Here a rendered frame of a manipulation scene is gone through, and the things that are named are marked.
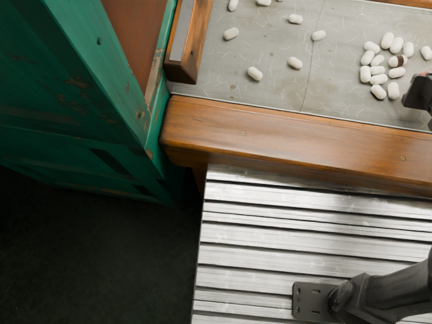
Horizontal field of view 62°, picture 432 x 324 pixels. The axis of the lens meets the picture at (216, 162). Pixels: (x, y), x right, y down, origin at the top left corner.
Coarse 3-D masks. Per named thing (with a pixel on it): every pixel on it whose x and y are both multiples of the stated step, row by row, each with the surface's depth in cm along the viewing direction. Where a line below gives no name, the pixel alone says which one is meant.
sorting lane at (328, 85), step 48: (240, 0) 83; (288, 0) 83; (336, 0) 83; (240, 48) 80; (288, 48) 80; (336, 48) 80; (192, 96) 77; (240, 96) 77; (288, 96) 77; (336, 96) 77
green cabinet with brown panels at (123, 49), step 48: (0, 0) 28; (48, 0) 27; (96, 0) 36; (144, 0) 54; (0, 48) 39; (48, 48) 34; (96, 48) 37; (144, 48) 58; (0, 96) 54; (48, 96) 51; (96, 96) 43; (144, 96) 62; (144, 144) 63
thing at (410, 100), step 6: (414, 78) 67; (420, 78) 67; (414, 84) 68; (420, 84) 68; (408, 90) 69; (414, 90) 68; (408, 96) 69; (414, 96) 69; (420, 96) 68; (402, 102) 70; (408, 102) 70; (414, 102) 70; (420, 102) 69; (426, 102) 66; (414, 108) 70; (420, 108) 70; (426, 108) 66
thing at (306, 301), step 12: (300, 288) 72; (312, 288) 72; (324, 288) 72; (336, 288) 72; (300, 300) 72; (312, 300) 72; (324, 300) 72; (300, 312) 71; (324, 312) 71; (336, 312) 67
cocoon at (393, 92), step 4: (392, 84) 75; (396, 84) 75; (388, 88) 76; (392, 88) 75; (396, 88) 75; (388, 92) 76; (392, 92) 75; (396, 92) 74; (392, 96) 75; (396, 96) 75
